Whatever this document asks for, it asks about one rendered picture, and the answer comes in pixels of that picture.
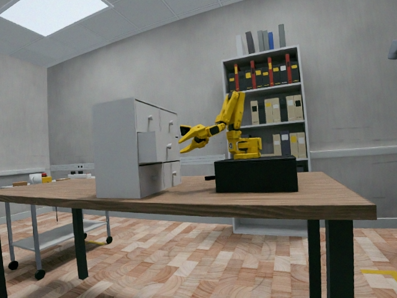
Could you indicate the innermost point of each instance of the white chest of drawers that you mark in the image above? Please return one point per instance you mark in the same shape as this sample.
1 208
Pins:
115 147

